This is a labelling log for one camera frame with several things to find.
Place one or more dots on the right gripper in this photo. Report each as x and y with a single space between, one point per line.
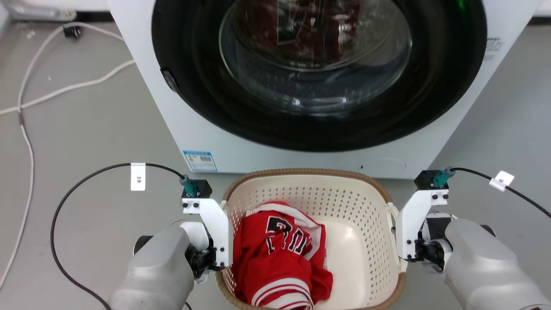
432 253

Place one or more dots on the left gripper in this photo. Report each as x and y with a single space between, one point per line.
201 259

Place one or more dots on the cream perforated laundry basket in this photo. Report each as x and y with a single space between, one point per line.
348 241

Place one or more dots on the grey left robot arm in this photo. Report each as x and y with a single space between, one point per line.
157 271

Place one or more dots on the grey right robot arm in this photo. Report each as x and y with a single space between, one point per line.
486 267

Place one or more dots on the red basketball jersey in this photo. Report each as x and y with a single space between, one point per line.
275 258

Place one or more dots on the blue energy label sticker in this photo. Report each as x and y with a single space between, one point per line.
199 161

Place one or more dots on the white front-load washing machine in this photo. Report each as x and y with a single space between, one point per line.
275 160

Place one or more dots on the black round washer door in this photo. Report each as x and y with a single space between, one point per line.
202 92

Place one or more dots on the grey text sticker on washer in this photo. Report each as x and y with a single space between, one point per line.
493 48

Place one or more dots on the red garment inside washer drum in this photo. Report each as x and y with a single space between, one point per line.
301 26

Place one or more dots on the black plug on floor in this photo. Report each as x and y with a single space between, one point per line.
72 31

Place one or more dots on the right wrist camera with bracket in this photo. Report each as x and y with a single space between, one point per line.
414 217

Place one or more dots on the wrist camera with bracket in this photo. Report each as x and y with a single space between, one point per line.
414 217
211 219

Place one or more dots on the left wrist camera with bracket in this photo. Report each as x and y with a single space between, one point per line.
211 219

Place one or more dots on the grey object at wall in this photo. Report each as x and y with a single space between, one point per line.
38 10

